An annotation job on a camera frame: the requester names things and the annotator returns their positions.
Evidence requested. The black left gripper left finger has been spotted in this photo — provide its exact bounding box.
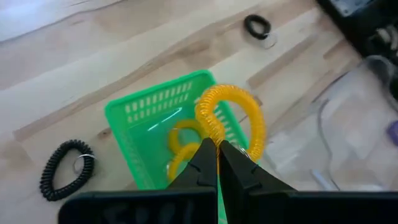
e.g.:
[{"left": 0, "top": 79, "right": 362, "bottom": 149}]
[{"left": 167, "top": 138, "right": 218, "bottom": 190}]

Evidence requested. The clear plastic bin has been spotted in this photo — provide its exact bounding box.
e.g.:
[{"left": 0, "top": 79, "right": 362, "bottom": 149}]
[{"left": 267, "top": 54, "right": 398, "bottom": 191}]

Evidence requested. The black spring keychain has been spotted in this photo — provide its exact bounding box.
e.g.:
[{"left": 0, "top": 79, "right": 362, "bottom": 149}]
[
  {"left": 39, "top": 139, "right": 96, "bottom": 202},
  {"left": 244, "top": 14, "right": 277, "bottom": 49}
]

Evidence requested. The purple spring keychain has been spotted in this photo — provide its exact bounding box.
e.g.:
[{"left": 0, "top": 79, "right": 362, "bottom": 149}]
[{"left": 386, "top": 120, "right": 398, "bottom": 147}]

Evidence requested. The green plastic basket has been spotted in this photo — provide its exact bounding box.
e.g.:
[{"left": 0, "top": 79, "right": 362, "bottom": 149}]
[{"left": 104, "top": 68, "right": 261, "bottom": 224}]

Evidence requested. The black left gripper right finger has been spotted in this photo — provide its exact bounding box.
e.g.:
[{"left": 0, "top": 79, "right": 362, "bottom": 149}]
[{"left": 219, "top": 140, "right": 295, "bottom": 192}]

